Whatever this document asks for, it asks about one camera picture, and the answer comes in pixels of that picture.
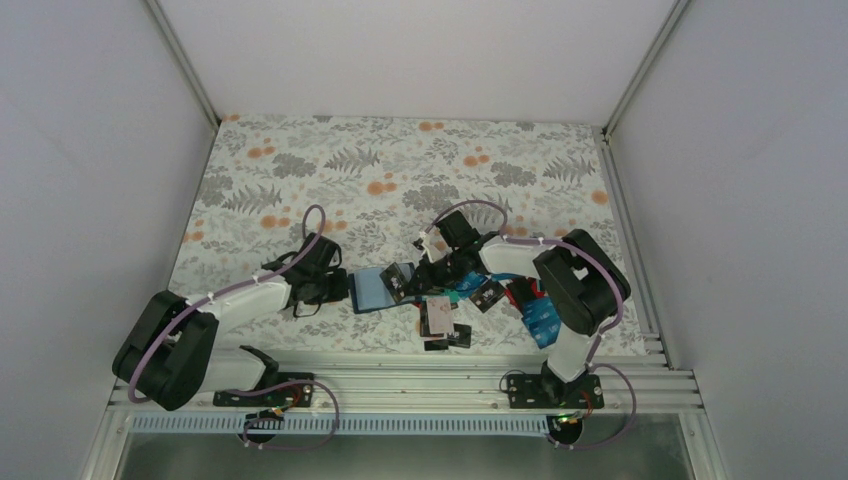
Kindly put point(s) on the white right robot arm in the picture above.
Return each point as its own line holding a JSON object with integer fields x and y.
{"x": 586, "y": 289}

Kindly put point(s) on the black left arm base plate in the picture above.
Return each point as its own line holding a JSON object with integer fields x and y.
{"x": 285, "y": 389}

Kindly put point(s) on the white floral VIP card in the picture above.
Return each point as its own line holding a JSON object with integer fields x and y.
{"x": 439, "y": 316}

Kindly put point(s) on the black patterned card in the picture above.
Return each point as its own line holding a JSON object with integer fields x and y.
{"x": 487, "y": 295}

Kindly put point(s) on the dark blue card holder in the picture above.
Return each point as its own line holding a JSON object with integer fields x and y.
{"x": 369, "y": 294}

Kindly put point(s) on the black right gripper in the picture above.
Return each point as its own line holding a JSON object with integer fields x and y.
{"x": 429, "y": 283}

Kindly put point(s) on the blue card right pile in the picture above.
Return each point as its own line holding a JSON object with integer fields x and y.
{"x": 541, "y": 321}

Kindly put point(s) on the black logo card with chip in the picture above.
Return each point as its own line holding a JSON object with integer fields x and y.
{"x": 395, "y": 279}

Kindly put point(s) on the grey slotted cable duct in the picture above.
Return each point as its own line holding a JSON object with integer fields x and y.
{"x": 345, "y": 424}

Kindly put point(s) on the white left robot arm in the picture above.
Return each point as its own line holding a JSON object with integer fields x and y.
{"x": 174, "y": 351}

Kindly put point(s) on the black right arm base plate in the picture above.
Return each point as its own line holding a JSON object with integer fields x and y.
{"x": 535, "y": 391}

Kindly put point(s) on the black card lower pile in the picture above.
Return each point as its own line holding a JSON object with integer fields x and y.
{"x": 460, "y": 338}

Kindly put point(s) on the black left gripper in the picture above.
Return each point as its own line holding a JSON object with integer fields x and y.
{"x": 339, "y": 291}

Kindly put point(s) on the floral patterned table mat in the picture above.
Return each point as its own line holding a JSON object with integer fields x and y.
{"x": 376, "y": 182}

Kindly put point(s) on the aluminium rail frame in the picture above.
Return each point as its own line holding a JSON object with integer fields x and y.
{"x": 449, "y": 383}

